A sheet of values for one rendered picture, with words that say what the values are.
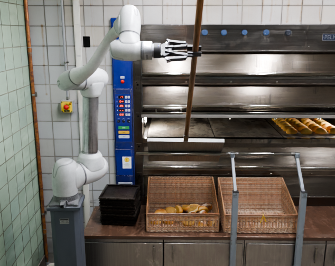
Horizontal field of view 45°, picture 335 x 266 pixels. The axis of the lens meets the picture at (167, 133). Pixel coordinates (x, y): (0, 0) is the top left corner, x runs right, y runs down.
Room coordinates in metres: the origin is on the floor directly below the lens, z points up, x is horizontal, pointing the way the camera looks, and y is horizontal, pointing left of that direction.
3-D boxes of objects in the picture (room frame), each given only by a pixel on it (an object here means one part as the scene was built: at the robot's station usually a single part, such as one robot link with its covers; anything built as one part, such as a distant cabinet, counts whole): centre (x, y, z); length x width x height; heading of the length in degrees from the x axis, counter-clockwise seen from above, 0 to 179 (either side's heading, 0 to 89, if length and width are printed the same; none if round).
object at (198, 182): (2.99, -0.11, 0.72); 0.56 x 0.49 x 0.28; 90
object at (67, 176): (2.39, 0.64, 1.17); 0.18 x 0.16 x 0.22; 138
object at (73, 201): (2.36, 0.64, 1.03); 0.22 x 0.18 x 0.06; 3
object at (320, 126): (3.67, -1.28, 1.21); 0.61 x 0.48 x 0.06; 179
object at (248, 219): (2.97, -0.70, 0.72); 0.56 x 0.49 x 0.28; 90
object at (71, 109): (3.22, 0.81, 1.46); 0.10 x 0.07 x 0.10; 89
